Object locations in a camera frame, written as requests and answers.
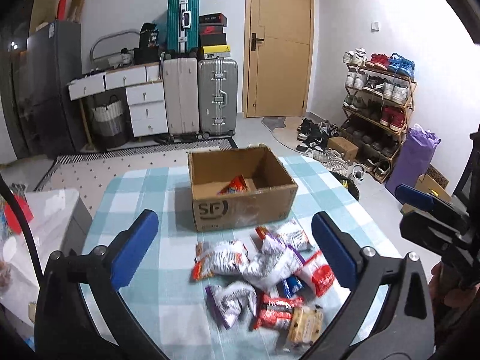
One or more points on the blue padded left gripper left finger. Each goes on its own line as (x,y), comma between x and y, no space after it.
(64,328)

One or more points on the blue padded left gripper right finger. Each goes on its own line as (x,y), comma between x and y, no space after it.
(388,312)

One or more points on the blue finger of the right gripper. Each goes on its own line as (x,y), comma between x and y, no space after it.
(413,199)

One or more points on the red white snack packet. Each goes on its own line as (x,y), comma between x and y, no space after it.
(317,274)

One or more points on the red chip bag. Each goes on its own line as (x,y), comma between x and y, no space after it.
(237,185)

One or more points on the person's right hand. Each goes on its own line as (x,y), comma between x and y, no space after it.
(449,303)

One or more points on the small cardboard box on floor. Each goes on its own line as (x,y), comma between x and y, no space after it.
(433,184)

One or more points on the purple gift bag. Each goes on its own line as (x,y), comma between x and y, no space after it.
(414,159)

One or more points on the teal plaid tablecloth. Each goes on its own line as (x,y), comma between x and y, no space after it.
(171,307)

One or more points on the white side table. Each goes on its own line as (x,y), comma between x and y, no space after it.
(61,222)

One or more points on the white orange noodle snack bag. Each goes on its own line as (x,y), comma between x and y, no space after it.
(219,258)

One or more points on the beige cracker packet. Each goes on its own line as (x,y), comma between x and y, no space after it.
(306,326)

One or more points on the wooden shoe rack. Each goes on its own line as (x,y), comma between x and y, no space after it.
(378,104)

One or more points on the small purple white snack bag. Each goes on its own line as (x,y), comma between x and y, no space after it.
(228,303)

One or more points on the woven laundry basket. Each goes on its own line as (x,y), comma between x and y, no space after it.
(110,123)

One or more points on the blue Oreo cookie pack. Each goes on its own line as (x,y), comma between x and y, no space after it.
(290,286)

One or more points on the brown SF cardboard box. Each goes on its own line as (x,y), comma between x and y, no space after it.
(270,197)

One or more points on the red black wafer pack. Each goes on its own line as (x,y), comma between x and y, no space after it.
(276,312)

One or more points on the large purple white snack bag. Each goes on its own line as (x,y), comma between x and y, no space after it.
(267,270)

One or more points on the white drawer desk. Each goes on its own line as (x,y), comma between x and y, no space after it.
(142,89)

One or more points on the beige suitcase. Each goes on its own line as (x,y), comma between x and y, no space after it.
(180,82)

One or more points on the silver suitcase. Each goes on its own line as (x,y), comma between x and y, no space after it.
(218,96)

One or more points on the black refrigerator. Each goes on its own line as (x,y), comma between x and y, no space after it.
(40,117)

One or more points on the stack of shoe boxes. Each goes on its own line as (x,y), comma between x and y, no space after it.
(211,31)

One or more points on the wooden door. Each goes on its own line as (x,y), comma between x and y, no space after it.
(277,57)

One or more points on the teal suitcase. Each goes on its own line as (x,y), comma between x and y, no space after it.
(183,27)

